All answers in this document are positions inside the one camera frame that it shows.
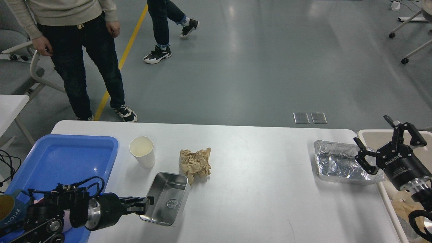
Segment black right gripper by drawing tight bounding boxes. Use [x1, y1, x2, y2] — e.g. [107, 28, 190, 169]
[353, 115, 432, 191]

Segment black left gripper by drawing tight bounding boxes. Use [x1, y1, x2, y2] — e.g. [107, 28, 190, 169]
[69, 192, 155, 231]

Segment metal rectangular tin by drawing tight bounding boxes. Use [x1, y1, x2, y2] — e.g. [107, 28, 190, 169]
[139, 172, 190, 226]

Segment pink plastic mug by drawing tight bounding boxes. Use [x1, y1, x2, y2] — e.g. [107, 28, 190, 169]
[33, 197, 72, 233]

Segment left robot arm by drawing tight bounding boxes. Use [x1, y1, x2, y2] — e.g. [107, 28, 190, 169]
[1, 177, 155, 243]

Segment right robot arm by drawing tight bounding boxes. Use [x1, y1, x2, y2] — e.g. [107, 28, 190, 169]
[354, 115, 432, 242]

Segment beige plastic bin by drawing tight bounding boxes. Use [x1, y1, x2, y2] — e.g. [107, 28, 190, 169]
[357, 129, 432, 243]

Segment paper cup in bin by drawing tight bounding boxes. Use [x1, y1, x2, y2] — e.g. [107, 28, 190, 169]
[384, 184, 406, 203]

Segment aluminium foil tray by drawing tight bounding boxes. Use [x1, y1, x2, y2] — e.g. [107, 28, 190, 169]
[314, 140, 386, 185]

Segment white paper cup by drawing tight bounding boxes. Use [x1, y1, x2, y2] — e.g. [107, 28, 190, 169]
[129, 136, 155, 168]

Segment crumpled brown paper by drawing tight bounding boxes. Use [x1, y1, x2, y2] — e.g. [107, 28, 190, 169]
[180, 147, 212, 185]

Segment floor socket plate right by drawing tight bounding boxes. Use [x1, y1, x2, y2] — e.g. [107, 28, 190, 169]
[310, 112, 328, 124]

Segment floor socket plate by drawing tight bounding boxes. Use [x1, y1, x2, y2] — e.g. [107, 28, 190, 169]
[310, 112, 328, 124]
[293, 112, 311, 124]

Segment blue plastic tray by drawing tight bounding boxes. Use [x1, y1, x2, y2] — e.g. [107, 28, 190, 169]
[0, 134, 119, 243]

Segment floor socket plate left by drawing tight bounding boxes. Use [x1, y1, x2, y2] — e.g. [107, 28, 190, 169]
[293, 112, 311, 124]

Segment dark blue HOME mug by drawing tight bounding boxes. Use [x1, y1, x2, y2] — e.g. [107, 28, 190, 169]
[0, 189, 31, 237]

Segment white chair base right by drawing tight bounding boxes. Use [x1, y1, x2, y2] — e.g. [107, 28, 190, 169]
[388, 0, 432, 64]

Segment white side table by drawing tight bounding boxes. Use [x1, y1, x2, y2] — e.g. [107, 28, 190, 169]
[0, 95, 35, 145]

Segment person in beige sweater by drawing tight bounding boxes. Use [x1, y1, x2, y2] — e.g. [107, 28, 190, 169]
[6, 0, 138, 123]

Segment grey office chair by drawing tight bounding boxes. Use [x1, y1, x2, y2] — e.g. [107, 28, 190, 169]
[0, 29, 65, 100]

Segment black cables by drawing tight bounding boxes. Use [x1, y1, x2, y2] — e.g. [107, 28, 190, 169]
[0, 150, 22, 187]

